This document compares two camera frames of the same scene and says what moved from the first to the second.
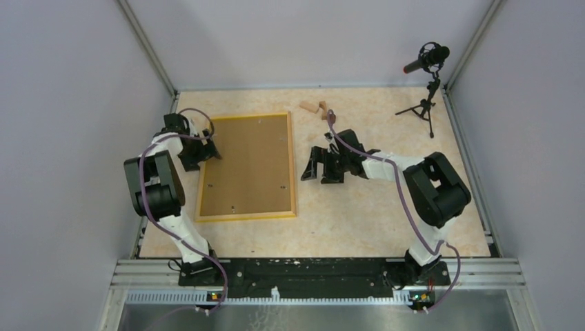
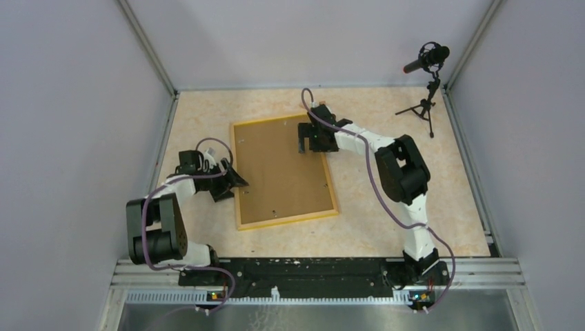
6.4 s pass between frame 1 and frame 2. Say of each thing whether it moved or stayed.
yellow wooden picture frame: moved
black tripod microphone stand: stayed
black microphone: stayed
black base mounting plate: stayed
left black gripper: moved
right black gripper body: moved
